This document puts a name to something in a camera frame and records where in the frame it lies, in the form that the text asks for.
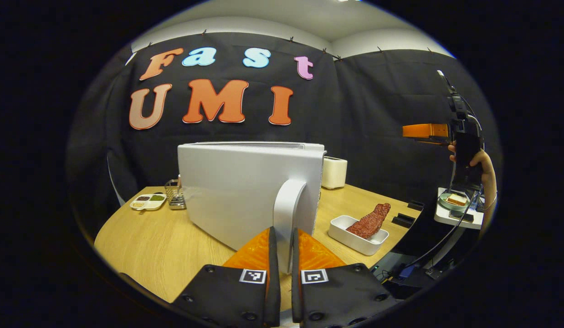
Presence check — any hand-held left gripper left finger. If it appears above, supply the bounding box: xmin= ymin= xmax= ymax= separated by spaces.
xmin=173 ymin=226 xmax=282 ymax=328

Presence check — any white rectangular dish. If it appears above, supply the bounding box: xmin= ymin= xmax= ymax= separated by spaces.
xmin=328 ymin=215 xmax=390 ymax=256

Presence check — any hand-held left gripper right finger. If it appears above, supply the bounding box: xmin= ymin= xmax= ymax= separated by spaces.
xmin=291 ymin=228 xmax=399 ymax=328

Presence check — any black cable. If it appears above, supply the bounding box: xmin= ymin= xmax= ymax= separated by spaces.
xmin=400 ymin=182 xmax=481 ymax=274

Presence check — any metal wire utensil holder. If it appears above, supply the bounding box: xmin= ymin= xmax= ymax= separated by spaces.
xmin=164 ymin=179 xmax=187 ymax=210

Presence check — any white microwave oven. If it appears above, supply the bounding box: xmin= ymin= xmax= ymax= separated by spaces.
xmin=177 ymin=141 xmax=327 ymax=274

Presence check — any black backdrop cloth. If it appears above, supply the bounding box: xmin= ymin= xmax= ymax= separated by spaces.
xmin=66 ymin=32 xmax=503 ymax=228

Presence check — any white toaster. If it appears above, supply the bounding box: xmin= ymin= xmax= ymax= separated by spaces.
xmin=322 ymin=156 xmax=348 ymax=190

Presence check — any divided white snack plate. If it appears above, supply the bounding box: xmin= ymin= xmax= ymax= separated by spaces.
xmin=130 ymin=194 xmax=167 ymax=211

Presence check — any red meat slice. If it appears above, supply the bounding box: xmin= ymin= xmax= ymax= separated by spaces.
xmin=346 ymin=203 xmax=391 ymax=239

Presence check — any grey round plate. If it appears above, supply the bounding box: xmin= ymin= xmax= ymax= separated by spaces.
xmin=439 ymin=193 xmax=469 ymax=211

